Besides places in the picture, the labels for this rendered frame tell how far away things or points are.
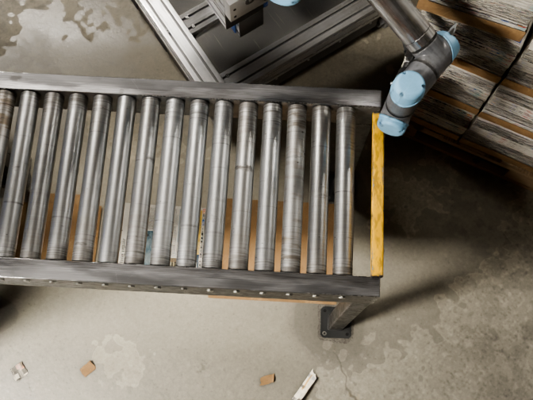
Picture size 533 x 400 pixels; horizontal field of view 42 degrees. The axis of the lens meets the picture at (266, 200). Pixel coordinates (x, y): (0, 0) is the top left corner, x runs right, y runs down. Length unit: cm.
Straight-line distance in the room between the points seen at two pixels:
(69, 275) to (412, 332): 128
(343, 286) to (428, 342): 89
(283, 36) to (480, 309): 121
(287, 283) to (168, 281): 29
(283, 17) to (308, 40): 14
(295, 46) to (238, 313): 98
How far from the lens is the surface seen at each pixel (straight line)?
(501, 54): 204
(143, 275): 171
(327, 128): 181
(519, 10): 188
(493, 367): 259
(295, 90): 184
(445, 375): 254
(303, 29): 259
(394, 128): 172
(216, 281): 169
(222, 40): 259
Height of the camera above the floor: 246
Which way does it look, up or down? 74 degrees down
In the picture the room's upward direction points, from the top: straight up
